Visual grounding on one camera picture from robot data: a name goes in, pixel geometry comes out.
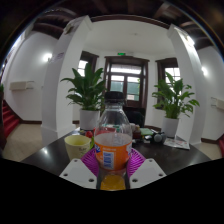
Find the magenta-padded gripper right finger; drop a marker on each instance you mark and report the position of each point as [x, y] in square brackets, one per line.
[146, 173]

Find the dark framed window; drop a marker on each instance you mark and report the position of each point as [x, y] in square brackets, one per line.
[173, 71]
[82, 65]

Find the red carpeted staircase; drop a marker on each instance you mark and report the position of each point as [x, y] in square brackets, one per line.
[10, 118]
[221, 145]

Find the green plant in white pot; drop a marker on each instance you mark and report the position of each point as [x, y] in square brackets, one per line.
[173, 96]
[87, 90]

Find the red container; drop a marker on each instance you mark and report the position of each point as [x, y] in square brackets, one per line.
[89, 134]

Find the printed paper magazine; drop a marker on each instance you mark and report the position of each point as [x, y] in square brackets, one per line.
[176, 143]

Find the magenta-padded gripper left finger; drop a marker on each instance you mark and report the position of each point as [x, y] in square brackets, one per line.
[78, 173]

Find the pale yellow cup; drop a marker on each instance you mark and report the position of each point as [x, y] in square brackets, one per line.
[76, 146]

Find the grey round speakers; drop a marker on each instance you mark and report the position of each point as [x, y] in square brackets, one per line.
[159, 137]

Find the green flat book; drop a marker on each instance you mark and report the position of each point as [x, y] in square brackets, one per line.
[146, 131]

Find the green exit sign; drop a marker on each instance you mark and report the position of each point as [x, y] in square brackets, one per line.
[121, 53]

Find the glowing wall lamp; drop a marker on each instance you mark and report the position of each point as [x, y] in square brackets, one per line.
[47, 57]
[204, 70]

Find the orange drink plastic bottle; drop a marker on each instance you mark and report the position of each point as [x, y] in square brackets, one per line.
[113, 146]

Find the black chair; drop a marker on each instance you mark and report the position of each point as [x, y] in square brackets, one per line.
[137, 116]

